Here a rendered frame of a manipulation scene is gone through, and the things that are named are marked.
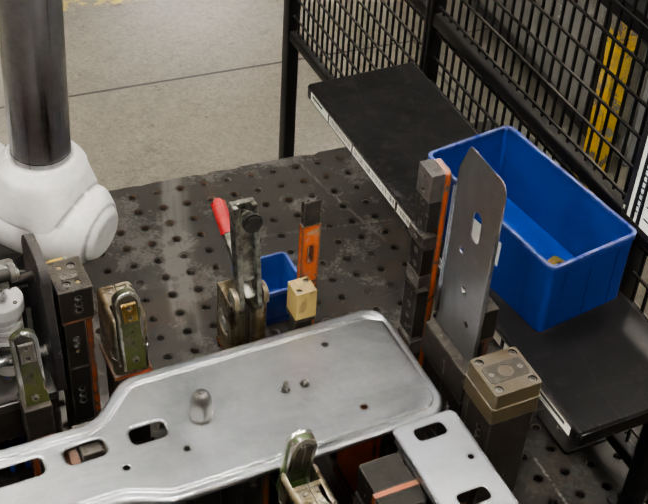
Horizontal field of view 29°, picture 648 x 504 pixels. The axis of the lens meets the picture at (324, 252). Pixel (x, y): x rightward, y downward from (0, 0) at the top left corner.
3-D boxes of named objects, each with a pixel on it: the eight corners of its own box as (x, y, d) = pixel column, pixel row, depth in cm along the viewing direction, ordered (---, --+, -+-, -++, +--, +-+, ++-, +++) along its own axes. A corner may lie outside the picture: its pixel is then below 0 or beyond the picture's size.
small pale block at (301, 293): (288, 457, 206) (296, 296, 182) (279, 442, 208) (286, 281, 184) (307, 451, 207) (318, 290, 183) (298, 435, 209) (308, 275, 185)
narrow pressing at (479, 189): (470, 372, 181) (505, 188, 158) (432, 320, 189) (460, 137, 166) (474, 371, 181) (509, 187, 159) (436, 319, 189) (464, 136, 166)
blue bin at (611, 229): (537, 335, 183) (553, 269, 174) (416, 217, 202) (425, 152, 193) (621, 297, 190) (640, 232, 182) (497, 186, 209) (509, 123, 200)
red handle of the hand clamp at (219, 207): (238, 301, 180) (204, 200, 183) (235, 304, 182) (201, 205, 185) (265, 293, 181) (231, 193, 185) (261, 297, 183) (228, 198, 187)
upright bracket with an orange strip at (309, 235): (291, 435, 209) (304, 204, 176) (288, 429, 210) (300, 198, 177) (308, 430, 210) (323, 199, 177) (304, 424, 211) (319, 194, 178)
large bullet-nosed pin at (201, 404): (194, 434, 172) (193, 402, 167) (186, 418, 174) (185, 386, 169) (216, 427, 173) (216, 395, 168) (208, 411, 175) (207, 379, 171)
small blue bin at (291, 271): (249, 335, 226) (250, 299, 220) (229, 300, 233) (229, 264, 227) (304, 319, 230) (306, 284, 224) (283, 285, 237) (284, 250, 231)
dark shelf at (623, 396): (575, 449, 171) (579, 435, 169) (306, 96, 231) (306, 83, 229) (705, 403, 179) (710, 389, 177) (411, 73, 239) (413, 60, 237)
